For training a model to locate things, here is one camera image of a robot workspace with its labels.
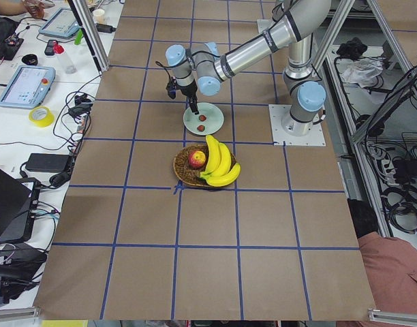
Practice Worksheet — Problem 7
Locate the white paper cup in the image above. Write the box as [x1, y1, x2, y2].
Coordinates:
[93, 9, 106, 24]

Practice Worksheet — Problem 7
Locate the red apple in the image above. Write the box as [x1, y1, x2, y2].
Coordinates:
[188, 150, 206, 169]

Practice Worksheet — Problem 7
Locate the brown wicker basket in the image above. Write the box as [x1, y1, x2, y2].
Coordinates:
[173, 144, 238, 188]

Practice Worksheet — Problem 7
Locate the person in brown shirt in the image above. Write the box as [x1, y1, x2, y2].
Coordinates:
[347, 199, 417, 315]

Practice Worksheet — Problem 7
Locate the aluminium frame post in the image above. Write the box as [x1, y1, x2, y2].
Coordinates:
[68, 0, 110, 73]

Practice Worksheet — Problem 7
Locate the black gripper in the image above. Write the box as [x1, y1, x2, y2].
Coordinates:
[179, 83, 199, 114]

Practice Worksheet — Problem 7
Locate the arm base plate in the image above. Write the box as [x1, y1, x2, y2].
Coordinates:
[268, 104, 326, 146]
[256, 19, 275, 34]

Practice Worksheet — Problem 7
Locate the yellow banana bunch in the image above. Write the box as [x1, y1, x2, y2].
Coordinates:
[200, 135, 241, 187]

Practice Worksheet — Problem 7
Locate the black power adapter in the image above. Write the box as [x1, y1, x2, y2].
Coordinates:
[25, 153, 71, 172]

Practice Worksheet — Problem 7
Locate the red cap plastic bottle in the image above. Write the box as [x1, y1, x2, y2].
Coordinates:
[53, 41, 77, 74]

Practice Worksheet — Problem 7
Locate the yellow tape roll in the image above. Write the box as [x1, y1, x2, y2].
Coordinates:
[29, 106, 55, 127]

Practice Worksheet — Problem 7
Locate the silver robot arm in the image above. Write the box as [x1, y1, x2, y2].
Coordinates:
[164, 1, 331, 136]

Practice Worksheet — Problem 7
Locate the pale green plate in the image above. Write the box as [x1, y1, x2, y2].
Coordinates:
[183, 102, 224, 136]

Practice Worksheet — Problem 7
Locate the black laptop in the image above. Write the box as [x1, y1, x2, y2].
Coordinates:
[0, 169, 40, 244]

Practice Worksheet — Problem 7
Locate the teach pendant tablet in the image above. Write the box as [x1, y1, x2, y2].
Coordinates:
[0, 65, 56, 109]
[38, 7, 80, 39]

